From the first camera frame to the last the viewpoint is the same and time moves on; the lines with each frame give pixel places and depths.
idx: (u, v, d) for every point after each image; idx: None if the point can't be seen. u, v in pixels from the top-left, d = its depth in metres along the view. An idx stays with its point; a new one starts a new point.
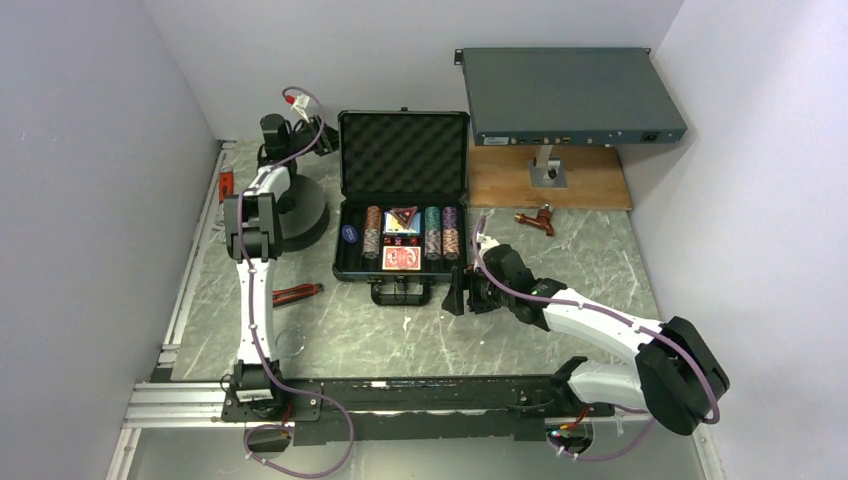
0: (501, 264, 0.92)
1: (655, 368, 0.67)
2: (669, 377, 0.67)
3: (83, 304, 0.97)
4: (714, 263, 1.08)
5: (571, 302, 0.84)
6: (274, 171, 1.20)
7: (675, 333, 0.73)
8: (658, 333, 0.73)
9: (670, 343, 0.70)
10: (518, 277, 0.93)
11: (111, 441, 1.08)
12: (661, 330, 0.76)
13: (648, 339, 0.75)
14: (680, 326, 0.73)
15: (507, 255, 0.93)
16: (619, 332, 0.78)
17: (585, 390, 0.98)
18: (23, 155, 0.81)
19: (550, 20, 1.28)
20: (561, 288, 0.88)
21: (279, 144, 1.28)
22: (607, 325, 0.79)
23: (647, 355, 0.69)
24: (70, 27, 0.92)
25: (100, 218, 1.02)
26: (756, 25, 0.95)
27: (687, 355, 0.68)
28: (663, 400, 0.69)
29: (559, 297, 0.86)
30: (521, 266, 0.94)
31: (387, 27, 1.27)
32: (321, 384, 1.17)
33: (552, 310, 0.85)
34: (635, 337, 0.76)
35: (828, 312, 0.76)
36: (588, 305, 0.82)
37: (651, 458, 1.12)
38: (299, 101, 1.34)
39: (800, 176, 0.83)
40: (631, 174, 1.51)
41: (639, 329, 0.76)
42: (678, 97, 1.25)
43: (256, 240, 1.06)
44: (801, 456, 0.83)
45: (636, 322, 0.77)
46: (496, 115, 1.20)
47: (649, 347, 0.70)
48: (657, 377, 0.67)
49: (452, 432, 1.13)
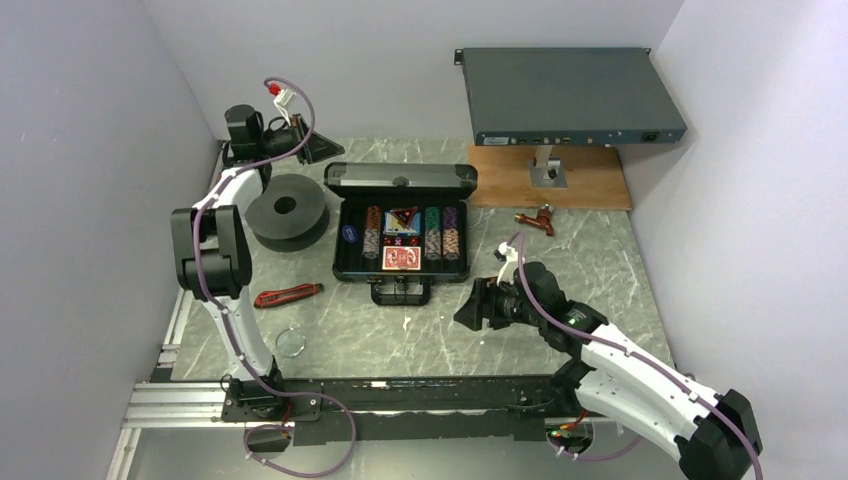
0: (536, 286, 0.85)
1: (713, 448, 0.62)
2: (721, 454, 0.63)
3: (83, 302, 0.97)
4: (715, 263, 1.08)
5: (618, 347, 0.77)
6: (239, 176, 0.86)
7: (730, 408, 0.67)
8: (715, 408, 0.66)
9: (726, 420, 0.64)
10: (551, 299, 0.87)
11: (111, 440, 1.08)
12: (716, 402, 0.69)
13: (705, 412, 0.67)
14: (736, 401, 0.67)
15: (542, 276, 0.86)
16: (672, 396, 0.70)
17: (591, 402, 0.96)
18: (25, 154, 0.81)
19: (550, 20, 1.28)
20: (601, 323, 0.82)
21: (248, 140, 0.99)
22: (659, 384, 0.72)
23: (704, 430, 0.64)
24: (71, 28, 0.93)
25: (100, 217, 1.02)
26: (757, 27, 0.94)
27: (741, 435, 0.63)
28: (701, 469, 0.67)
29: (601, 335, 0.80)
30: (556, 287, 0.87)
31: (386, 27, 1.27)
32: (321, 384, 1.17)
33: (595, 349, 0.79)
34: (691, 406, 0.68)
35: (831, 312, 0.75)
36: (636, 355, 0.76)
37: (651, 458, 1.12)
38: (282, 96, 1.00)
39: (804, 179, 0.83)
40: (631, 174, 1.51)
41: (696, 399, 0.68)
42: (679, 97, 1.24)
43: (217, 269, 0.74)
44: (804, 457, 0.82)
45: (692, 390, 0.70)
46: (496, 115, 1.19)
47: (704, 422, 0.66)
48: (708, 452, 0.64)
49: (453, 432, 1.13)
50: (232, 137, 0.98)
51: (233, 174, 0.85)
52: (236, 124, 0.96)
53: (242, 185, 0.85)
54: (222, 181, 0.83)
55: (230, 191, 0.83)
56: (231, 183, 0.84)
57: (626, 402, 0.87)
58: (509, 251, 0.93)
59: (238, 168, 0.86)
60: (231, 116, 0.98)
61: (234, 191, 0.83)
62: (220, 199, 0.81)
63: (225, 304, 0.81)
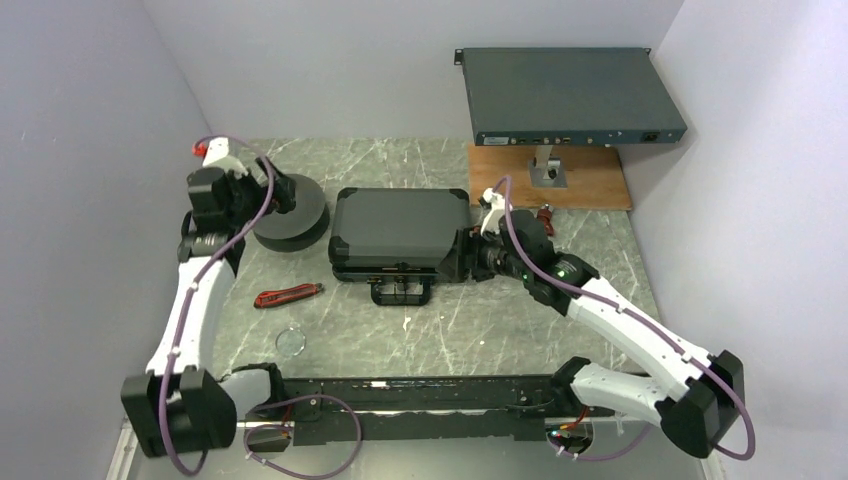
0: (524, 235, 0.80)
1: (704, 411, 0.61)
2: (709, 415, 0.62)
3: (83, 301, 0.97)
4: (714, 263, 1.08)
5: (610, 303, 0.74)
6: (202, 286, 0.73)
7: (722, 368, 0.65)
8: (709, 369, 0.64)
9: (717, 379, 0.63)
10: (539, 250, 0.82)
11: (111, 440, 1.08)
12: (709, 363, 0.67)
13: (697, 373, 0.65)
14: (729, 363, 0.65)
15: (530, 225, 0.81)
16: (663, 356, 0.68)
17: (586, 394, 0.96)
18: (25, 154, 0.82)
19: (549, 22, 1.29)
20: (593, 277, 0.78)
21: (213, 208, 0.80)
22: (651, 343, 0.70)
23: (694, 391, 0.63)
24: (70, 28, 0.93)
25: (100, 216, 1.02)
26: (758, 27, 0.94)
27: (736, 397, 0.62)
28: (682, 430, 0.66)
29: (591, 289, 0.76)
30: (545, 237, 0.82)
31: (386, 26, 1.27)
32: (321, 384, 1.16)
33: (585, 304, 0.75)
34: (684, 368, 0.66)
35: (829, 312, 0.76)
36: (629, 311, 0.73)
37: (651, 458, 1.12)
38: (221, 149, 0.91)
39: (802, 180, 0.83)
40: (631, 174, 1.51)
41: (689, 360, 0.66)
42: (679, 98, 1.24)
43: (191, 441, 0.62)
44: (801, 456, 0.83)
45: (687, 351, 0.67)
46: (496, 115, 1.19)
47: (697, 384, 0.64)
48: (696, 414, 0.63)
49: (453, 432, 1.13)
50: (193, 205, 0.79)
51: (193, 286, 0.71)
52: (199, 190, 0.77)
53: (207, 300, 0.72)
54: (182, 309, 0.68)
55: (195, 325, 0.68)
56: (194, 303, 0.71)
57: (615, 385, 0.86)
58: (494, 198, 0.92)
59: (198, 275, 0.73)
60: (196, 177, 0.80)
61: (199, 318, 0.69)
62: (185, 344, 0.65)
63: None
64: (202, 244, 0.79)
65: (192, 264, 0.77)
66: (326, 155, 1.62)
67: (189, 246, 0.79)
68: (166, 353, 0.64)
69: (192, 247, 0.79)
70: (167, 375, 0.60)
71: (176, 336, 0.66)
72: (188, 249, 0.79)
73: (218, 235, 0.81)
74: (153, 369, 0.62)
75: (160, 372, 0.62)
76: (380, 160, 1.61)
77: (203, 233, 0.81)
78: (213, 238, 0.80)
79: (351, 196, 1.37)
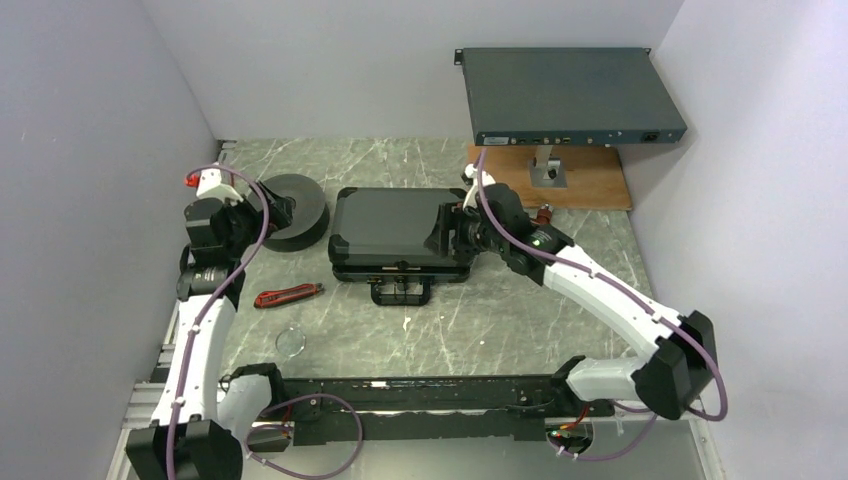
0: (499, 203, 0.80)
1: (672, 367, 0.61)
2: (679, 374, 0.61)
3: (83, 301, 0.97)
4: (714, 263, 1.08)
5: (582, 268, 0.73)
6: (203, 328, 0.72)
7: (693, 328, 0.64)
8: (679, 327, 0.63)
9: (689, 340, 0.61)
10: (513, 222, 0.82)
11: (111, 440, 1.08)
12: (680, 323, 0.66)
13: (667, 333, 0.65)
14: (701, 323, 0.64)
15: (505, 195, 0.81)
16: (635, 317, 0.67)
17: (582, 388, 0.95)
18: (25, 153, 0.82)
19: (549, 22, 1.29)
20: (566, 245, 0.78)
21: (213, 242, 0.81)
22: (622, 305, 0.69)
23: (664, 350, 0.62)
24: (70, 28, 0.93)
25: (100, 216, 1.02)
26: (758, 26, 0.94)
27: (707, 356, 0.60)
28: (655, 392, 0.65)
29: (565, 256, 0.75)
30: (519, 208, 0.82)
31: (386, 26, 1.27)
32: (321, 384, 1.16)
33: (557, 270, 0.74)
34: (654, 328, 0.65)
35: (829, 312, 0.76)
36: (601, 275, 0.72)
37: (651, 458, 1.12)
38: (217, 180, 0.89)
39: (802, 179, 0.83)
40: (631, 174, 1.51)
41: (659, 319, 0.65)
42: (678, 98, 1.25)
43: None
44: (801, 456, 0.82)
45: (657, 311, 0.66)
46: (496, 115, 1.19)
47: (666, 342, 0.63)
48: (666, 372, 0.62)
49: (453, 432, 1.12)
50: (193, 239, 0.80)
51: (194, 329, 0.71)
52: (199, 223, 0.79)
53: (209, 342, 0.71)
54: (185, 355, 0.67)
55: (198, 369, 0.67)
56: (197, 346, 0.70)
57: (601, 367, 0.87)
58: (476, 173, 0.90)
59: (198, 316, 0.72)
60: (195, 212, 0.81)
61: (203, 362, 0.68)
62: (189, 392, 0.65)
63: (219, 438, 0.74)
64: (202, 280, 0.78)
65: (192, 303, 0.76)
66: (334, 155, 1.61)
67: (188, 283, 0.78)
68: (171, 402, 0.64)
69: (192, 284, 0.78)
70: (173, 428, 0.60)
71: (180, 383, 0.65)
72: (188, 284, 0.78)
73: (218, 269, 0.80)
74: (158, 420, 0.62)
75: (165, 423, 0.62)
76: (380, 160, 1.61)
77: (203, 269, 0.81)
78: (213, 273, 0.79)
79: (352, 196, 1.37)
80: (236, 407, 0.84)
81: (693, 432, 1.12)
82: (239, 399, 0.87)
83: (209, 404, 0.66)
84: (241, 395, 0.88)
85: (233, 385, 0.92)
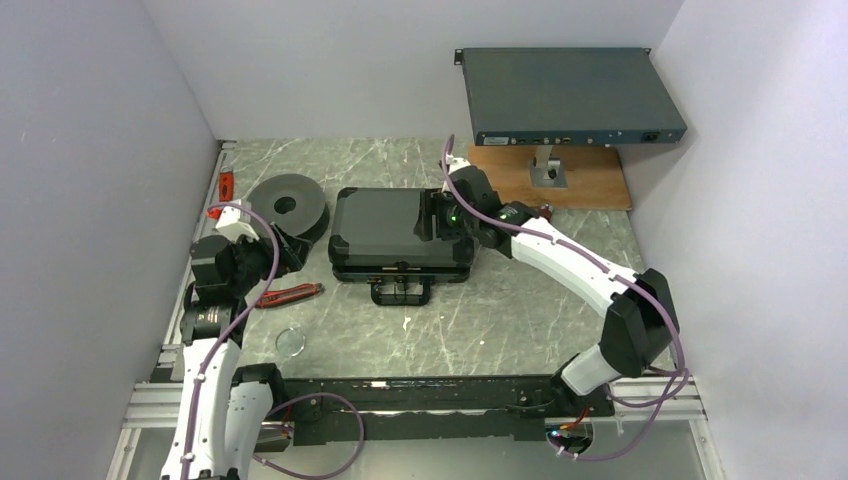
0: (467, 183, 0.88)
1: (626, 319, 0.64)
2: (634, 326, 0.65)
3: (83, 302, 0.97)
4: (714, 263, 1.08)
5: (545, 237, 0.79)
6: (208, 376, 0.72)
7: (648, 284, 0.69)
8: (633, 283, 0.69)
9: (645, 294, 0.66)
10: (482, 200, 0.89)
11: (111, 440, 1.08)
12: (635, 279, 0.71)
13: (622, 289, 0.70)
14: (654, 279, 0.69)
15: (472, 175, 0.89)
16: (592, 276, 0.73)
17: (578, 383, 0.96)
18: (25, 153, 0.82)
19: (549, 22, 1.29)
20: (531, 217, 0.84)
21: (216, 280, 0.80)
22: (581, 267, 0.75)
23: (619, 304, 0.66)
24: (70, 27, 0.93)
25: (100, 216, 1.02)
26: (758, 26, 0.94)
27: (661, 310, 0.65)
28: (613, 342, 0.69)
29: (529, 226, 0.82)
30: (488, 187, 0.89)
31: (386, 26, 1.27)
32: (321, 384, 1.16)
33: (522, 240, 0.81)
34: (610, 284, 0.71)
35: (829, 311, 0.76)
36: (562, 242, 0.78)
37: (651, 457, 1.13)
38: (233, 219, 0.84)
39: (802, 178, 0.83)
40: (631, 174, 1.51)
41: (614, 276, 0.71)
42: (679, 97, 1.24)
43: None
44: (801, 456, 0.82)
45: (612, 269, 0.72)
46: (496, 115, 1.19)
47: (620, 297, 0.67)
48: (621, 324, 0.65)
49: (453, 432, 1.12)
50: (198, 277, 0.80)
51: (200, 378, 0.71)
52: (203, 261, 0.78)
53: (216, 390, 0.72)
54: (191, 406, 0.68)
55: (205, 419, 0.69)
56: (203, 395, 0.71)
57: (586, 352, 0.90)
58: (454, 161, 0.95)
59: (203, 365, 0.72)
60: (197, 251, 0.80)
61: (209, 413, 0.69)
62: (197, 445, 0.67)
63: (232, 462, 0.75)
64: (206, 320, 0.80)
65: (196, 348, 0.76)
66: (332, 156, 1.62)
67: (192, 323, 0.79)
68: (180, 457, 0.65)
69: (196, 325, 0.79)
70: None
71: (188, 437, 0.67)
72: (192, 326, 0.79)
73: (222, 309, 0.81)
74: (167, 475, 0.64)
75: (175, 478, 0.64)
76: (380, 159, 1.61)
77: (207, 307, 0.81)
78: (217, 314, 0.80)
79: (352, 196, 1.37)
80: (241, 425, 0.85)
81: (694, 433, 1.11)
82: (242, 417, 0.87)
83: (217, 454, 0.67)
84: (244, 412, 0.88)
85: (233, 401, 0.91)
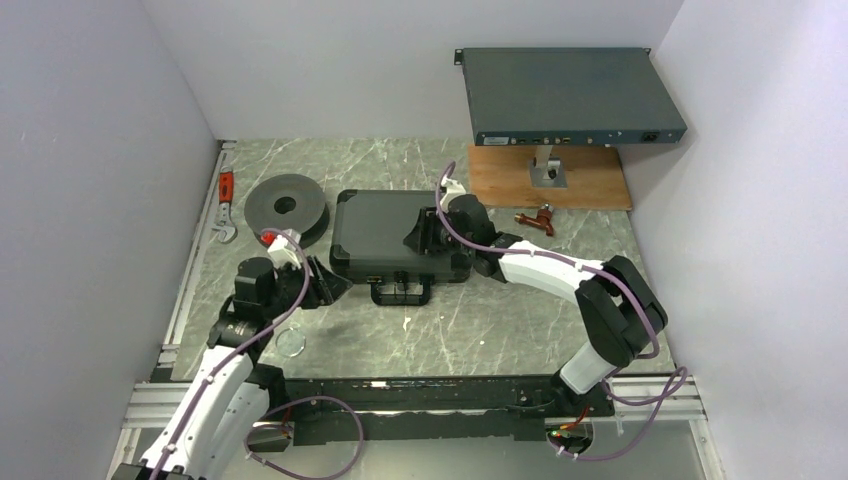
0: (467, 216, 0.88)
1: (595, 301, 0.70)
2: (607, 310, 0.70)
3: (82, 301, 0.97)
4: (714, 263, 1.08)
5: (524, 251, 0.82)
6: (216, 379, 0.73)
7: (615, 269, 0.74)
8: (599, 270, 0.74)
9: (611, 278, 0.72)
10: (481, 230, 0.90)
11: (111, 440, 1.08)
12: (601, 267, 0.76)
13: (590, 276, 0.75)
14: (619, 263, 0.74)
15: (472, 207, 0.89)
16: (563, 272, 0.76)
17: (577, 381, 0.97)
18: (24, 151, 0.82)
19: (549, 22, 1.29)
20: (518, 240, 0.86)
21: (253, 298, 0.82)
22: (552, 266, 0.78)
23: (589, 290, 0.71)
24: (70, 27, 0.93)
25: (100, 216, 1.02)
26: (758, 26, 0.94)
27: (628, 293, 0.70)
28: (596, 330, 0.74)
29: (514, 247, 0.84)
30: (485, 217, 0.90)
31: (385, 26, 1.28)
32: (321, 384, 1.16)
33: (507, 261, 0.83)
34: (578, 275, 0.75)
35: (829, 311, 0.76)
36: (540, 253, 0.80)
37: (651, 458, 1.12)
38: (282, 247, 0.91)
39: (803, 179, 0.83)
40: (632, 174, 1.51)
41: (582, 268, 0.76)
42: (679, 97, 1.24)
43: None
44: (801, 456, 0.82)
45: (578, 262, 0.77)
46: (496, 115, 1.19)
47: (588, 282, 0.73)
48: (595, 309, 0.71)
49: (452, 432, 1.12)
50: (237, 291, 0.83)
51: (209, 379, 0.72)
52: (245, 280, 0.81)
53: (219, 395, 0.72)
54: (191, 401, 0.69)
55: (197, 419, 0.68)
56: (205, 396, 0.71)
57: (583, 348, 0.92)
58: (450, 183, 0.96)
59: (215, 367, 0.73)
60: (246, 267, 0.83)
61: (204, 415, 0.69)
62: (183, 441, 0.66)
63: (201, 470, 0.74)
64: (233, 331, 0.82)
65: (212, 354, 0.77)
66: (331, 156, 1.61)
67: (220, 331, 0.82)
68: (162, 447, 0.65)
69: (222, 334, 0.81)
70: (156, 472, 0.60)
71: (178, 428, 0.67)
72: (218, 334, 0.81)
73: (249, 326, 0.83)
74: (145, 460, 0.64)
75: (152, 465, 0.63)
76: (380, 159, 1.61)
77: (237, 320, 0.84)
78: (243, 329, 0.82)
79: (352, 199, 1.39)
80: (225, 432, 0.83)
81: (694, 433, 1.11)
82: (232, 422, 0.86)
83: (194, 458, 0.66)
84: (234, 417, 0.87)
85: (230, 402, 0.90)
